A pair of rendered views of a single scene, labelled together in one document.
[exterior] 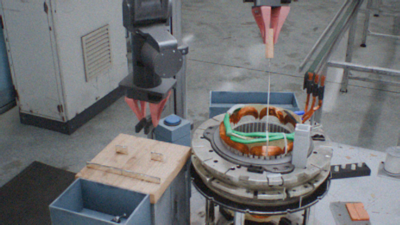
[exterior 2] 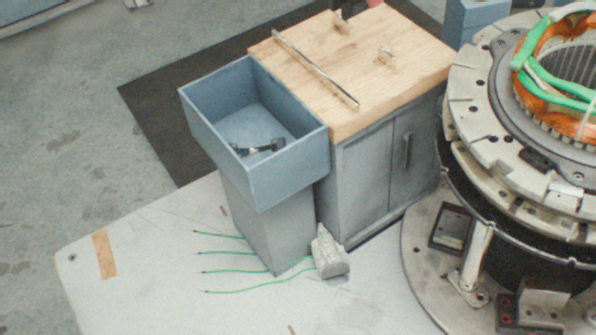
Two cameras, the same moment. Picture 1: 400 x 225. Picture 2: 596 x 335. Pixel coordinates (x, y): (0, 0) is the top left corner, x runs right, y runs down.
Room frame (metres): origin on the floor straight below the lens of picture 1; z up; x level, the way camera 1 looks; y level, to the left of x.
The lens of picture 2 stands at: (0.44, -0.16, 1.54)
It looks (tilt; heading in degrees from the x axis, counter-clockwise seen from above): 50 degrees down; 41
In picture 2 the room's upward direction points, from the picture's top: 7 degrees counter-clockwise
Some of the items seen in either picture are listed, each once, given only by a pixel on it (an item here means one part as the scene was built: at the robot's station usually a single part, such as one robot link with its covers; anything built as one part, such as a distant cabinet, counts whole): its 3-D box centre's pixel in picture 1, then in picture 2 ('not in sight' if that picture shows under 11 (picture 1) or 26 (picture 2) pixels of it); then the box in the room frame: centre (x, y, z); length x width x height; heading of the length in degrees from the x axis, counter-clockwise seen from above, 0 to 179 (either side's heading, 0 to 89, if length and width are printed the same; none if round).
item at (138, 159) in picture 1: (136, 165); (352, 60); (0.94, 0.15, 1.05); 0.20 x 0.19 x 0.02; 159
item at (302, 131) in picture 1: (301, 146); not in sight; (0.88, -0.21, 1.14); 0.03 x 0.03 x 0.09; 73
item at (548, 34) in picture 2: (230, 123); (551, 37); (1.01, -0.07, 1.12); 0.06 x 0.02 x 0.04; 163
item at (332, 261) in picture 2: not in sight; (327, 249); (0.81, 0.12, 0.80); 0.10 x 0.05 x 0.04; 50
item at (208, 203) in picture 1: (209, 193); not in sight; (1.03, -0.02, 0.91); 0.02 x 0.02 x 0.21
